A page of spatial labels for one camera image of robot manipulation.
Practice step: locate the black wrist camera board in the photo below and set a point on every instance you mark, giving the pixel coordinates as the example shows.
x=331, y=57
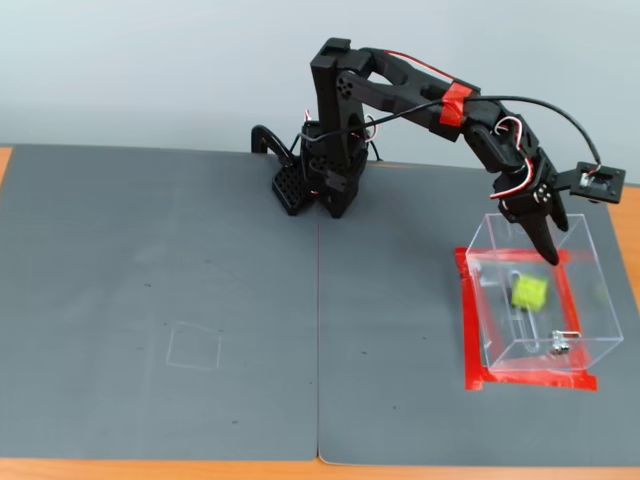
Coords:
x=600, y=182

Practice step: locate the green lego block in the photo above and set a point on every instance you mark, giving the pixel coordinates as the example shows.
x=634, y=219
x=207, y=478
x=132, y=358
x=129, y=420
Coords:
x=529, y=292

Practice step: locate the red floor tape strip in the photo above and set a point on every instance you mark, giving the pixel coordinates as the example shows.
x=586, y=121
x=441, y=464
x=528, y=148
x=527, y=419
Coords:
x=472, y=330
x=570, y=310
x=500, y=255
x=540, y=382

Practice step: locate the red tape on arm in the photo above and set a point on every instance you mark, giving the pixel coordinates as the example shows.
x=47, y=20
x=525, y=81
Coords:
x=455, y=107

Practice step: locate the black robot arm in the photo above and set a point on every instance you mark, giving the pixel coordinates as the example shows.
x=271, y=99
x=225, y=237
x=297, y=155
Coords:
x=340, y=125

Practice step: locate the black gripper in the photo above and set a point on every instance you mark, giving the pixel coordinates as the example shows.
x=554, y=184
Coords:
x=524, y=206

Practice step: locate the transparent acrylic box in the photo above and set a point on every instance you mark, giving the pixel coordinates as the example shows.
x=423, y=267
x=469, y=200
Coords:
x=590, y=310

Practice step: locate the black table clamp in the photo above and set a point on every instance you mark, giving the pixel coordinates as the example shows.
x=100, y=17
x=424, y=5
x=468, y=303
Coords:
x=270, y=137

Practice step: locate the small metal box latch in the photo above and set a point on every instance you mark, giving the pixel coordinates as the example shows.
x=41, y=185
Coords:
x=557, y=346

